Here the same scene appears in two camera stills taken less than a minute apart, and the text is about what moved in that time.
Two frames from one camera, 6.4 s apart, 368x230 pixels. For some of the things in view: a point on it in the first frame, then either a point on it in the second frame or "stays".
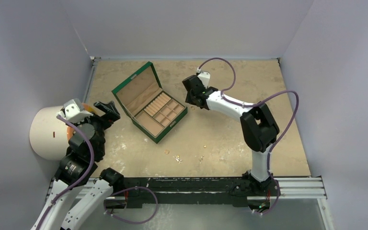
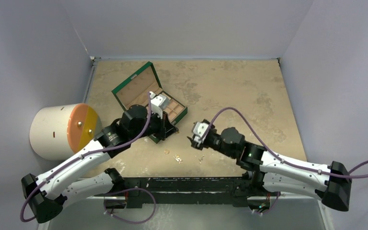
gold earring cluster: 177,157 stays
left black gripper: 109,109 -> 166,128
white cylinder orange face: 48,137 stays
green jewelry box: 154,110 stays
